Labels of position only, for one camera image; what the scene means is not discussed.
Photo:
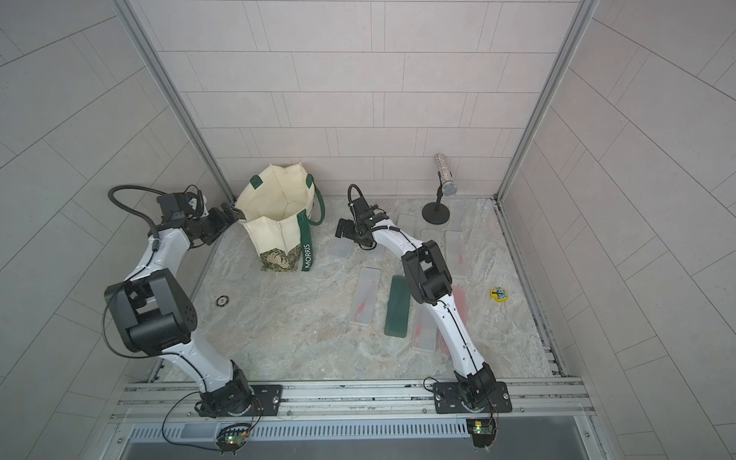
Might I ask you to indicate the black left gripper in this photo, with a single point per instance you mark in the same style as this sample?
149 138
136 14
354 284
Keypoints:
221 224

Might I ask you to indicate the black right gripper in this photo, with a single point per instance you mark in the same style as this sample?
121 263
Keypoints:
353 231

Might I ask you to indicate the cream canvas tote bag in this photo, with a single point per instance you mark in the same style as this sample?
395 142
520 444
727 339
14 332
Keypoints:
281 205

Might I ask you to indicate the dark green pencil case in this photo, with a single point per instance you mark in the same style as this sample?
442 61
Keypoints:
398 305

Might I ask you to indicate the translucent pink pencil case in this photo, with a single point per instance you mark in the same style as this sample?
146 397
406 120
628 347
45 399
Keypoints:
460 303

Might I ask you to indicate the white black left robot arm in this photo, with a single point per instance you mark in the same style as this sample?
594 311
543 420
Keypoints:
153 314

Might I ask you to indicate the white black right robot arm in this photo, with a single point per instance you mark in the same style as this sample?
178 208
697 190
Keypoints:
430 284

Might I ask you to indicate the silver microphone on stand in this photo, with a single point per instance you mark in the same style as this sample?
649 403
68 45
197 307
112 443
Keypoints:
436 212

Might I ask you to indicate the yellow tape measure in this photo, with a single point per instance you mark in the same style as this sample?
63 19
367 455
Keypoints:
499 295

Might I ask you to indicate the left green circuit board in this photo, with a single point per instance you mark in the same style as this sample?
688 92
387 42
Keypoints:
233 437

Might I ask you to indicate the green circuit board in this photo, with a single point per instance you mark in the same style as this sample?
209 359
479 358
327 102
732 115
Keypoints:
233 437
482 431

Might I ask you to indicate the right green circuit board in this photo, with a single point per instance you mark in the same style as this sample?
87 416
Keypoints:
482 431

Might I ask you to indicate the aluminium mounting rail frame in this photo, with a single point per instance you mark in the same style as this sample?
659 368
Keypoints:
551 414

